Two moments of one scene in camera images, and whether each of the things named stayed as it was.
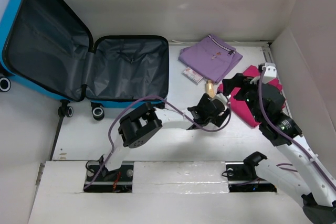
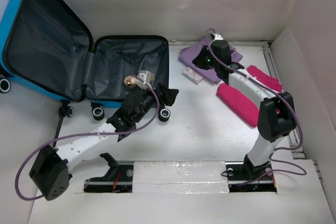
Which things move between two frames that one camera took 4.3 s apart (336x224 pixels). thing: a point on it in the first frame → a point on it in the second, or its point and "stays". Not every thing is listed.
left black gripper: (217, 120) → (167, 94)
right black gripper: (238, 80) → (198, 60)
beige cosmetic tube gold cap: (210, 89) → (129, 80)
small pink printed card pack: (191, 75) stays
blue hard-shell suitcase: (45, 49) stays
